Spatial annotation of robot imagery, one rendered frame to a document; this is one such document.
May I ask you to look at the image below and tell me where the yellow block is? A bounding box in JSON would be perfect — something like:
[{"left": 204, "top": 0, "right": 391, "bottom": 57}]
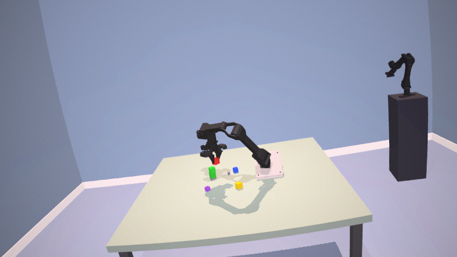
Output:
[{"left": 235, "top": 181, "right": 243, "bottom": 190}]

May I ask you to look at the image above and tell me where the red block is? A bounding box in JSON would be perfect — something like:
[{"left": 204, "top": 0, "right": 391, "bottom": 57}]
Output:
[{"left": 212, "top": 157, "right": 220, "bottom": 165}]

